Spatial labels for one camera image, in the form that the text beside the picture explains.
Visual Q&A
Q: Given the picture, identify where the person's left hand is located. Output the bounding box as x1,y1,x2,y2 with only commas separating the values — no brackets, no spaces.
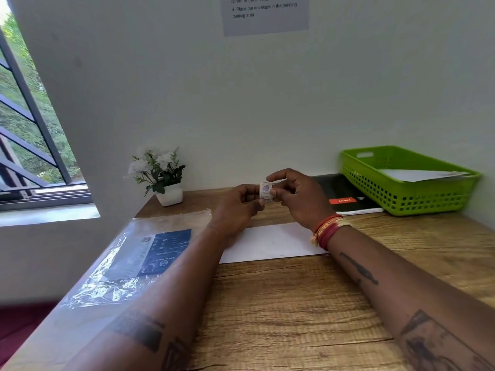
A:
211,184,267,244

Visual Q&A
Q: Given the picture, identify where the person's right hand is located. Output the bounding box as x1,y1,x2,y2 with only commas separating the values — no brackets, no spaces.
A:
266,168,338,231

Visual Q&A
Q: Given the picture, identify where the person's left forearm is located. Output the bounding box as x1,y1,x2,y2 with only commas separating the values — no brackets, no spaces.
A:
62,226,249,371

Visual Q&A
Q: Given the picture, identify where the person's right forearm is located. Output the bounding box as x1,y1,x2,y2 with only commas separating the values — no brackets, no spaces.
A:
327,224,495,371

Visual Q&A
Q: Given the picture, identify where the black notebook orange label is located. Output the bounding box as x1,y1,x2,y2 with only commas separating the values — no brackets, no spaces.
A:
311,173,384,217

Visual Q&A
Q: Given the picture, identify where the white flower plant in pot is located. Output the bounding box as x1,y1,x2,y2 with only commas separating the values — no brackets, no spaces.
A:
127,146,186,207

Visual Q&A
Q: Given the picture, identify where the clear plastic packet blue label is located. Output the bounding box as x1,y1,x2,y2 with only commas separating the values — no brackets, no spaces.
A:
58,208,212,312

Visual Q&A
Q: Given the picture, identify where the white paper envelope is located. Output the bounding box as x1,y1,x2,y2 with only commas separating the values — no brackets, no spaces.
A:
377,168,471,183

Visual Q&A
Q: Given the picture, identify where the green plastic basket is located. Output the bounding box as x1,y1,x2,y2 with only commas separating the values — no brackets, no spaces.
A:
340,145,482,217

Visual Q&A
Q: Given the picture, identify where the printed instruction sheet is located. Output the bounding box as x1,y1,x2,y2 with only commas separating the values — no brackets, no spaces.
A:
220,0,310,37

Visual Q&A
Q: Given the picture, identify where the window with black metal grille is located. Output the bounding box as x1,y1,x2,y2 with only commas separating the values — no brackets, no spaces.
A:
0,0,94,213

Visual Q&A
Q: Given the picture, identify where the red thread bracelet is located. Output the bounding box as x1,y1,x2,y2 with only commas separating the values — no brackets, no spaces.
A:
310,214,353,251

